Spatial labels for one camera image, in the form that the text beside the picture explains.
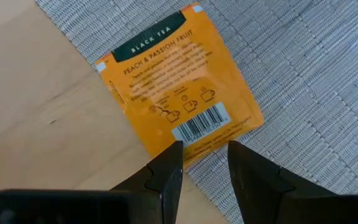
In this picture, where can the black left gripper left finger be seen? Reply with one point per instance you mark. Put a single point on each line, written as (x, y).
(166, 174)

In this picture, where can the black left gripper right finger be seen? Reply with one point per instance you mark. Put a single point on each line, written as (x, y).
(259, 180)

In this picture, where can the grey woven placemat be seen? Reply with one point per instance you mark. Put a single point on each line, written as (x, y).
(306, 77)

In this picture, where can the orange peach tea packet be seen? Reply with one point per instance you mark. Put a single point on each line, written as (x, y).
(182, 93)

